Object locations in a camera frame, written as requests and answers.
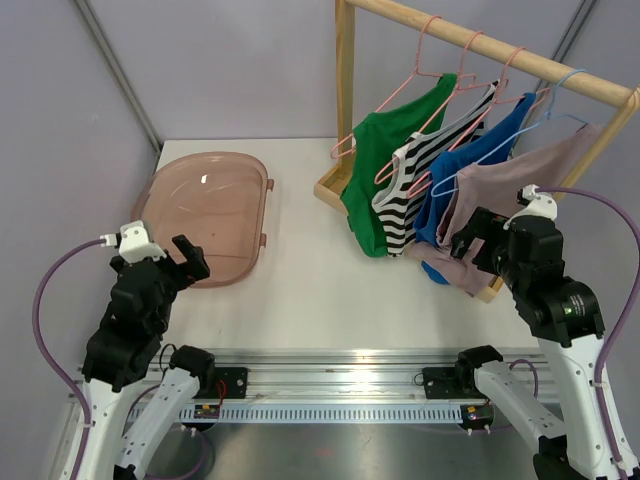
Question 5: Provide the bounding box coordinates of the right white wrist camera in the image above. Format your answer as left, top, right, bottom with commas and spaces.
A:
503, 184, 558, 230

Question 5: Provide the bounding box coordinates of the white slotted cable duct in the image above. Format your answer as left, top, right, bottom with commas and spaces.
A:
178, 404, 462, 424

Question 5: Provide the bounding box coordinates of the blue tank top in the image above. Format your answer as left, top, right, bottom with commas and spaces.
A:
412, 91, 536, 286

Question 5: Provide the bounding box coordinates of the striped black white tank top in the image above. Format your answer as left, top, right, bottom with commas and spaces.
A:
371, 80, 500, 257

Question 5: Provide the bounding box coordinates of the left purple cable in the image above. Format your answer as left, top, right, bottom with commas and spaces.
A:
32, 238, 207, 480

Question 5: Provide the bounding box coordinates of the wooden clothes rack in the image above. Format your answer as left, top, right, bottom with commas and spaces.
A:
313, 0, 640, 305

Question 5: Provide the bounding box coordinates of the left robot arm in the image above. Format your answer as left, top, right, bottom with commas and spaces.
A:
32, 224, 216, 479

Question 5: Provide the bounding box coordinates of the pink plastic basket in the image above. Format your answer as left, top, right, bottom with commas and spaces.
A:
131, 151, 274, 288

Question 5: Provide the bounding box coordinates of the mauve tank top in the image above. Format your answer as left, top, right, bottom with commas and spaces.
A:
408, 124, 603, 296

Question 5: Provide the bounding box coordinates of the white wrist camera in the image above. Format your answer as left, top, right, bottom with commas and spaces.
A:
503, 184, 558, 230
99, 220, 167, 264

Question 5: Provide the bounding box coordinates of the purple cable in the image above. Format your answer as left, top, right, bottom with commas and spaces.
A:
32, 238, 207, 480
508, 186, 640, 469

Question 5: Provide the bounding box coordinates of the green tank top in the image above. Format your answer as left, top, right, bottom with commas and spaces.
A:
339, 73, 460, 259

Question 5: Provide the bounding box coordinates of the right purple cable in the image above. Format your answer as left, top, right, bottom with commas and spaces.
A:
508, 186, 640, 469

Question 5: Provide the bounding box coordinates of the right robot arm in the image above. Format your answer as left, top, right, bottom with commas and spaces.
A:
452, 207, 639, 479

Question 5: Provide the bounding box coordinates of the pink wire hanger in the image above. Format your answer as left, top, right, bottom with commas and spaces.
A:
330, 15, 443, 160
374, 30, 488, 185
407, 46, 526, 198

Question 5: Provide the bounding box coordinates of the blue wire hanger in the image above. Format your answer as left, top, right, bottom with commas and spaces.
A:
430, 68, 592, 198

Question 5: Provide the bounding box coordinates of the aluminium mounting rail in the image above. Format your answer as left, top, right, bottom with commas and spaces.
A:
209, 347, 462, 403

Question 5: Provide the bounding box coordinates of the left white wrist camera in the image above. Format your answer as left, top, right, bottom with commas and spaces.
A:
99, 220, 167, 264

